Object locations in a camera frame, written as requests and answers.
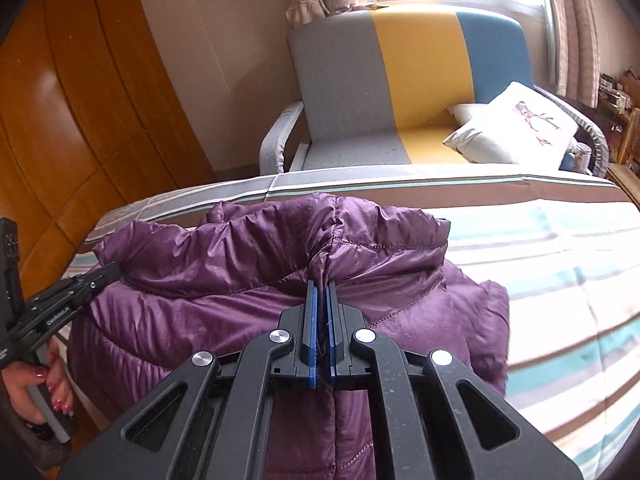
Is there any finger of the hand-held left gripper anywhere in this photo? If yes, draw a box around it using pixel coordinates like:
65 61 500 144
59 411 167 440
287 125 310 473
4 289 97 357
24 261 124 315

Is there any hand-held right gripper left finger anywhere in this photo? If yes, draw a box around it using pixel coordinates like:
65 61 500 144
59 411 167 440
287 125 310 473
59 280 321 480

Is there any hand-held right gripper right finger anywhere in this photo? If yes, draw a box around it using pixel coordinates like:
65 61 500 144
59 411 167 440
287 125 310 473
325 280 585 480

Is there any purple puffer jacket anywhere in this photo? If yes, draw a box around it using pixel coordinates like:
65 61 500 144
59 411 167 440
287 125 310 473
67 192 511 480

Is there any person's left hand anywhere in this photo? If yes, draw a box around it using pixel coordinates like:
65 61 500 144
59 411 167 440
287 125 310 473
2 352 76 426

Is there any brown wooden wardrobe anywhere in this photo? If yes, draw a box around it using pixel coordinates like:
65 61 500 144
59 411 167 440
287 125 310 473
0 0 216 288

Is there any striped bed sheet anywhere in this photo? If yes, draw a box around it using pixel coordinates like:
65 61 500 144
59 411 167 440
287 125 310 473
75 170 640 480

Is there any grey yellow blue sofa chair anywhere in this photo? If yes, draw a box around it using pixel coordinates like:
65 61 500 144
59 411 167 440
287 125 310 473
259 4 611 178

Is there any plain white pillow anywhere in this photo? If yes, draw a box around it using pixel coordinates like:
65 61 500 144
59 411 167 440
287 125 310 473
446 103 488 126

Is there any white deer print pillow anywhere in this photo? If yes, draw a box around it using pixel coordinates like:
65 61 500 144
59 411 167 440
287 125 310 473
442 81 580 168

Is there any metal cup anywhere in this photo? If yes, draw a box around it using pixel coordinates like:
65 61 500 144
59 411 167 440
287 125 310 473
571 142 594 174

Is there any rattan chair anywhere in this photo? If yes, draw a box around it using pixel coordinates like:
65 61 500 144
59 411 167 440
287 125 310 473
605 107 640 206

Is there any cluttered wooden desk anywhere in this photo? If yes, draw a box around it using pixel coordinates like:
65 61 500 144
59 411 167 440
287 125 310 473
597 67 640 122

